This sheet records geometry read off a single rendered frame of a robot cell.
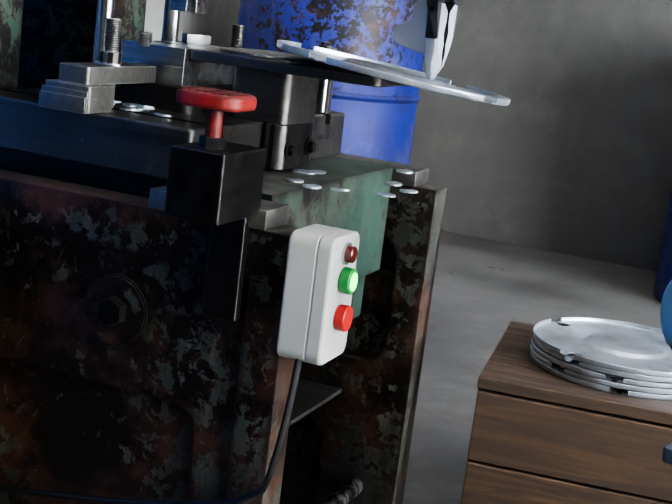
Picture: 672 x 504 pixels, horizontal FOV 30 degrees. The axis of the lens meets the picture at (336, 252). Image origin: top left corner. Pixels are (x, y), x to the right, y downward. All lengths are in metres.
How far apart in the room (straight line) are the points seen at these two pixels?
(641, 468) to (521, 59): 3.17
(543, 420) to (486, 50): 3.18
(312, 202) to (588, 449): 0.61
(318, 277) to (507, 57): 3.66
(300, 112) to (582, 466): 0.68
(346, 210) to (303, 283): 0.33
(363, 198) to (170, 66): 0.30
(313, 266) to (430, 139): 3.73
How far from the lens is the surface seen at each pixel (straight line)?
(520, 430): 1.86
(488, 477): 1.89
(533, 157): 4.87
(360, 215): 1.64
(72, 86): 1.42
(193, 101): 1.22
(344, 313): 1.29
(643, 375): 1.87
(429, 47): 1.47
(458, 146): 4.95
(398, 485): 1.86
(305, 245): 1.27
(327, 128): 1.72
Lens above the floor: 0.87
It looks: 12 degrees down
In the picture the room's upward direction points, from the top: 7 degrees clockwise
